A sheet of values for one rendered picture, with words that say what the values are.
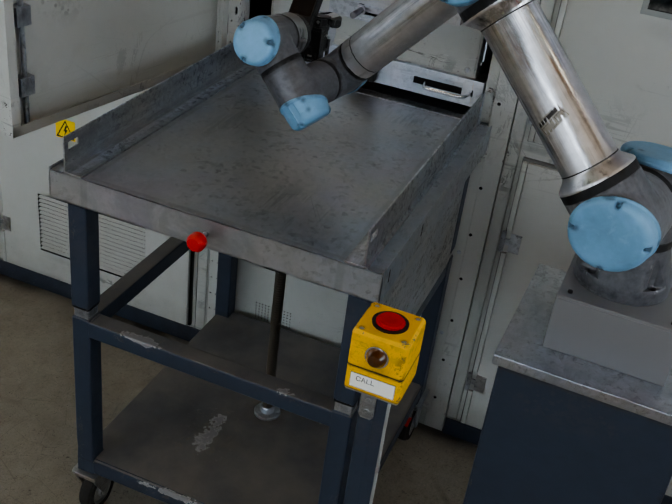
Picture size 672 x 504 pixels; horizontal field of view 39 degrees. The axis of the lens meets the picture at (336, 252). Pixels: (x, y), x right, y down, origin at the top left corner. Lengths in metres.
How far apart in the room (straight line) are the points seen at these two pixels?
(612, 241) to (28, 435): 1.54
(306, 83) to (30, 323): 1.44
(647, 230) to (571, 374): 0.30
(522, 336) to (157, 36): 1.02
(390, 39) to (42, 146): 1.30
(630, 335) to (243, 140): 0.80
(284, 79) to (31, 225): 1.38
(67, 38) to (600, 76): 1.03
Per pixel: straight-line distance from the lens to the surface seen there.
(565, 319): 1.51
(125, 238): 2.60
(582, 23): 1.93
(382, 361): 1.23
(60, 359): 2.62
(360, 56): 1.59
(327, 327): 2.42
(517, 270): 2.15
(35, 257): 2.82
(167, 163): 1.72
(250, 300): 2.49
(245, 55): 1.54
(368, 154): 1.82
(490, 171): 2.08
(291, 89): 1.53
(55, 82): 1.89
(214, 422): 2.16
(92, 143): 1.72
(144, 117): 1.86
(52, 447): 2.37
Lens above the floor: 1.62
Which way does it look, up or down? 31 degrees down
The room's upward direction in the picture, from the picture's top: 8 degrees clockwise
